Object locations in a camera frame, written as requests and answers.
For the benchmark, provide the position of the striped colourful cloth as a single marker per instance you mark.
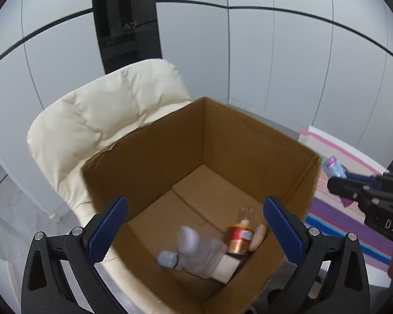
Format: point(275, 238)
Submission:
point(327, 209)

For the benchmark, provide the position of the cream padded chair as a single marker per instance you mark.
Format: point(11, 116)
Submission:
point(111, 98)

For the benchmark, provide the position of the glass bottle with pink cap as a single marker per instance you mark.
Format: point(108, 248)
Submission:
point(246, 212)

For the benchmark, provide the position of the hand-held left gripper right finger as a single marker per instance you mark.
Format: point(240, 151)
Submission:
point(283, 230)

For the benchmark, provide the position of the gold and red can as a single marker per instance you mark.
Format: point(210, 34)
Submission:
point(239, 240)

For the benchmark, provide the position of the beige wooden piece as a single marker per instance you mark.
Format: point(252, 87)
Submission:
point(258, 235)

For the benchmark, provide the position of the black glass cabinet panel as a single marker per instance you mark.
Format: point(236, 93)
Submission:
point(124, 23)

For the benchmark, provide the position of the clear plastic container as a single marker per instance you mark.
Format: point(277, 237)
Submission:
point(209, 255)

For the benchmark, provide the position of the small white carton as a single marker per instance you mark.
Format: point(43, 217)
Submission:
point(227, 268)

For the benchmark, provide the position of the brown cardboard box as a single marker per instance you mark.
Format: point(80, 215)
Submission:
point(216, 144)

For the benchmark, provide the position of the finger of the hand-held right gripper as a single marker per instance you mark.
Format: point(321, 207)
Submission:
point(370, 180)
point(344, 188)

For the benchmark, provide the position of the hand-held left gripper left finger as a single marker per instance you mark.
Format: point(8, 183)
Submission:
point(109, 229)

